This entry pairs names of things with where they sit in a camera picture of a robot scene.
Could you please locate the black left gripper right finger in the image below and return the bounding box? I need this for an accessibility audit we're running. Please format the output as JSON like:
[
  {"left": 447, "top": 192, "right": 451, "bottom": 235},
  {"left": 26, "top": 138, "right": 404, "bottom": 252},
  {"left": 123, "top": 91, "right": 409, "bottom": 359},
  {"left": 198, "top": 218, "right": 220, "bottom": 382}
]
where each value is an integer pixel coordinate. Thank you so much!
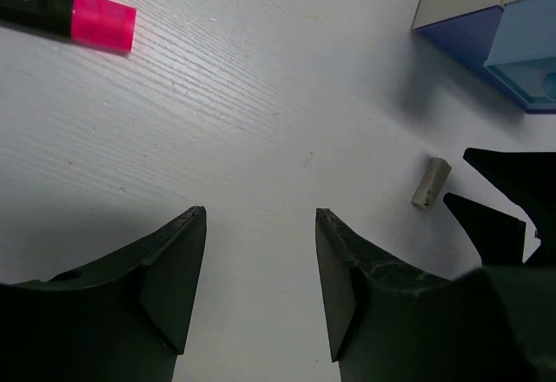
[{"left": 315, "top": 208, "right": 555, "bottom": 381}]

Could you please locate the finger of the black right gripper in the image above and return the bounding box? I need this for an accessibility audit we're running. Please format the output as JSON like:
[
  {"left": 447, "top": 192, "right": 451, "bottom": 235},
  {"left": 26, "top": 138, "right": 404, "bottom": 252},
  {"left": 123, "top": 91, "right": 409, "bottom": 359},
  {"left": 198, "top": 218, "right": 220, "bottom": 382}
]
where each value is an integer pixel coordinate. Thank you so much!
[
  {"left": 463, "top": 148, "right": 555, "bottom": 265},
  {"left": 443, "top": 193, "right": 526, "bottom": 266}
]

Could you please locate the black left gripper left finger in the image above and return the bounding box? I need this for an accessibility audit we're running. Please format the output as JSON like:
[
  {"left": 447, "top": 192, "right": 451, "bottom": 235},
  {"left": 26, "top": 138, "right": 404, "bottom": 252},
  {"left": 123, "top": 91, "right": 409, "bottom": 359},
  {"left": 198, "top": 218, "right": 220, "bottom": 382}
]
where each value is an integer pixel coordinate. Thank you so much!
[{"left": 1, "top": 206, "right": 207, "bottom": 381}]

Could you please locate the grey rectangular eraser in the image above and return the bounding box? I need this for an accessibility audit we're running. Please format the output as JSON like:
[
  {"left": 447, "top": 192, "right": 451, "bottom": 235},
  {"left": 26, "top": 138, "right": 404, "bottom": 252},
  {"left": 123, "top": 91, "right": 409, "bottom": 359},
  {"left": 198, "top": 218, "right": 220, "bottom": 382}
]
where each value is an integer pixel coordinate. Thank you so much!
[{"left": 411, "top": 157, "right": 452, "bottom": 211}]

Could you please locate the light blue small drawer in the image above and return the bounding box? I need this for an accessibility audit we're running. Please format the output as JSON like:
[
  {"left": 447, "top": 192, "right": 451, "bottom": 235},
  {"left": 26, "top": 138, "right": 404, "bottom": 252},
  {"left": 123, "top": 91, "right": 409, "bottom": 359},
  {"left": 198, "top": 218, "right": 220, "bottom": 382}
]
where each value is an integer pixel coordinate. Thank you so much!
[{"left": 484, "top": 0, "right": 555, "bottom": 114}]

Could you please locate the pink capped black highlighter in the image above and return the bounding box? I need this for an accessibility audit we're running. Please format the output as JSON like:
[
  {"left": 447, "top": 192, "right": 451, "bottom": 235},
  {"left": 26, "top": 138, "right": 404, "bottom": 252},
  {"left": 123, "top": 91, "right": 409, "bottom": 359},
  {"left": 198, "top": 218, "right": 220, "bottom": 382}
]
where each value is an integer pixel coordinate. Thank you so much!
[{"left": 1, "top": 0, "right": 136, "bottom": 55}]

